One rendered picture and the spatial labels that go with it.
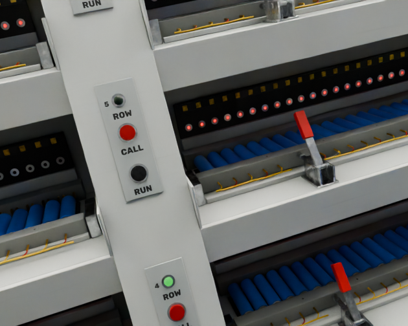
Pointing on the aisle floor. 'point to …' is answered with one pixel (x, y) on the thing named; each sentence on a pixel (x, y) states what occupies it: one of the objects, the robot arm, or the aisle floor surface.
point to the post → (127, 232)
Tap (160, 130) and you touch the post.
